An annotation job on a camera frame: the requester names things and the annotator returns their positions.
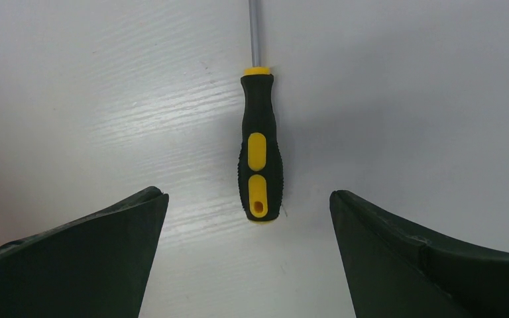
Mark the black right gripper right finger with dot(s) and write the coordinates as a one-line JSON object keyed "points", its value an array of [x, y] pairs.
{"points": [[397, 268]]}

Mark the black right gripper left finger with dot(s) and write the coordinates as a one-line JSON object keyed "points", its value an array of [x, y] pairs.
{"points": [[95, 266]]}

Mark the black yellow screwdriver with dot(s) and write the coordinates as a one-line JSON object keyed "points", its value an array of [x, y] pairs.
{"points": [[260, 167]]}

